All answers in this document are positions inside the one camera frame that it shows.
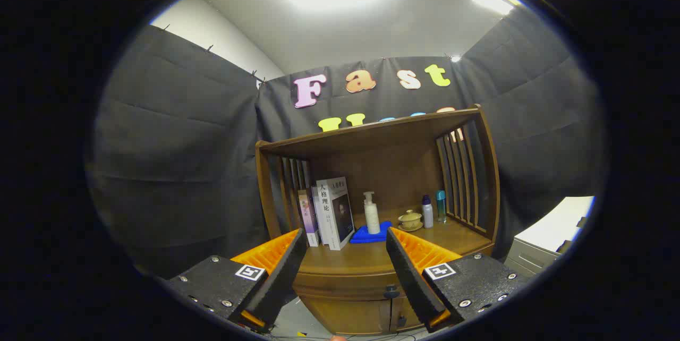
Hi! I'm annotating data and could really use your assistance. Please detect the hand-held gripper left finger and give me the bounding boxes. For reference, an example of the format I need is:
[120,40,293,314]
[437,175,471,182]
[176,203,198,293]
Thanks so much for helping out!
[159,228,309,334]

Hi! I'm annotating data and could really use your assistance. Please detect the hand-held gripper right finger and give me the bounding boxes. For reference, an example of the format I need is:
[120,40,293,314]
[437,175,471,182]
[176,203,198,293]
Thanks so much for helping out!
[385,227,532,334]

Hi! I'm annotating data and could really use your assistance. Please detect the wooden cabinet door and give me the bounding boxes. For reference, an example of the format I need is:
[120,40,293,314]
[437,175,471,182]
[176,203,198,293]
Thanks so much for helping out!
[392,296,426,332]
[304,296,392,336]

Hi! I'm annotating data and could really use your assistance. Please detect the wooden countertop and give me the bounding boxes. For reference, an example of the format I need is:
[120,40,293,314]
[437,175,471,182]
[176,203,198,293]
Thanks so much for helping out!
[297,216,492,276]

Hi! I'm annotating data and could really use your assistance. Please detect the grey metal filing cabinet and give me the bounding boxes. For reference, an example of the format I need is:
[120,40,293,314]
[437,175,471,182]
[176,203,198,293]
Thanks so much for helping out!
[504,196,596,278]

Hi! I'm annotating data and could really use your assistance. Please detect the wooden cabinet with slatted shelf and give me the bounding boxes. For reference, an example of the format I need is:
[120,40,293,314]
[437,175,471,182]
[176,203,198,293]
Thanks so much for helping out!
[255,105,501,336]

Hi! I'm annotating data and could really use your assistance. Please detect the yellow lidded teacup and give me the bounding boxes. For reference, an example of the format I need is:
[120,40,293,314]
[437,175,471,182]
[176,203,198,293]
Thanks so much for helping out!
[399,209,423,229]

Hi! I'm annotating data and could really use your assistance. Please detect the blue folded cloth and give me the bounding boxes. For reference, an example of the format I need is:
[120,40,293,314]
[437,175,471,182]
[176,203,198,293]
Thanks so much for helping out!
[350,220,394,244]

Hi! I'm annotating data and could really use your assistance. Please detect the purple spine book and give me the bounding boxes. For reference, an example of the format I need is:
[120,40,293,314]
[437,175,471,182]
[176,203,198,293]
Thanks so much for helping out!
[297,189,320,248]

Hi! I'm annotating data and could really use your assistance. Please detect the white pump bottle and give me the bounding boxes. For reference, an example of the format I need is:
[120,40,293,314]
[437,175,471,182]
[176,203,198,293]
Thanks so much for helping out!
[363,191,381,235]

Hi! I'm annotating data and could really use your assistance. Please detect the thin white book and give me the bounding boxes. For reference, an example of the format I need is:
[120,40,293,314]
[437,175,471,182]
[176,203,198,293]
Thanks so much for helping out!
[311,186,326,246]

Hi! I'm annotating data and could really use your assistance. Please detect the white book with portrait cover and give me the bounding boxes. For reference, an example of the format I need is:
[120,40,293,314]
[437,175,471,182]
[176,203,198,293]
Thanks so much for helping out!
[316,176,355,251]

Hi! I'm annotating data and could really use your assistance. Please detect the long ceiling light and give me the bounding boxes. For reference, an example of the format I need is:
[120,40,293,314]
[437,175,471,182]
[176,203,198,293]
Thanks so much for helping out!
[472,0,519,16]

